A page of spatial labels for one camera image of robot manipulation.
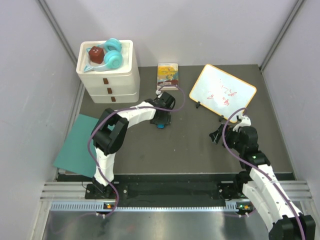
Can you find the white three-drawer storage unit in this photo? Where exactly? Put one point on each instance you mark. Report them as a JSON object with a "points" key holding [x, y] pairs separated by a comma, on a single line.
{"points": [[121, 85]]}

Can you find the dark red plush cube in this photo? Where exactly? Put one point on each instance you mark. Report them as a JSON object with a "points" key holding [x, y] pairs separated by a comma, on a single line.
{"points": [[96, 54]]}

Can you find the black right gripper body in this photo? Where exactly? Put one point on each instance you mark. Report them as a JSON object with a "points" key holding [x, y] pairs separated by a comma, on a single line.
{"points": [[232, 138]]}

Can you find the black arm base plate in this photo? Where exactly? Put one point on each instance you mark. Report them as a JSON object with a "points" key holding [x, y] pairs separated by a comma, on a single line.
{"points": [[163, 190]]}

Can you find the yellow illustrated book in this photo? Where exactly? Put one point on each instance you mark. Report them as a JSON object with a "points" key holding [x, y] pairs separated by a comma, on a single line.
{"points": [[167, 76]]}

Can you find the teal cat-ear headphones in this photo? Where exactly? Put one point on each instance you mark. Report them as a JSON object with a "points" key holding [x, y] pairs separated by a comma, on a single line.
{"points": [[113, 57]]}

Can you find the teal paper sheet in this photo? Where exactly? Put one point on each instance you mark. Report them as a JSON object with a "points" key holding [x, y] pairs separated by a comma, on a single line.
{"points": [[74, 156]]}

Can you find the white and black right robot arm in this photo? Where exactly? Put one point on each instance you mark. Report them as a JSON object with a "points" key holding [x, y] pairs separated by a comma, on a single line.
{"points": [[258, 182]]}

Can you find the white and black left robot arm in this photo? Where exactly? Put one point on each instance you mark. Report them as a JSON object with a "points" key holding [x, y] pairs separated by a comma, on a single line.
{"points": [[109, 134]]}

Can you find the whiteboard with orange frame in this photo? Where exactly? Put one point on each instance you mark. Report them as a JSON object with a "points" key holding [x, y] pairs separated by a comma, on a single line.
{"points": [[221, 92]]}

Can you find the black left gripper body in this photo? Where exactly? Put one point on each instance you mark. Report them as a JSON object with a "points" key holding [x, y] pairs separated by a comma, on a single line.
{"points": [[164, 119]]}

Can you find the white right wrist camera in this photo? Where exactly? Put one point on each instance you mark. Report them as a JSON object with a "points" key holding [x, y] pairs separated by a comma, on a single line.
{"points": [[243, 121]]}

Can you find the blue bone-shaped eraser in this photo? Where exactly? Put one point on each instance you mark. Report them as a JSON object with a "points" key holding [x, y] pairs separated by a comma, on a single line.
{"points": [[161, 126]]}

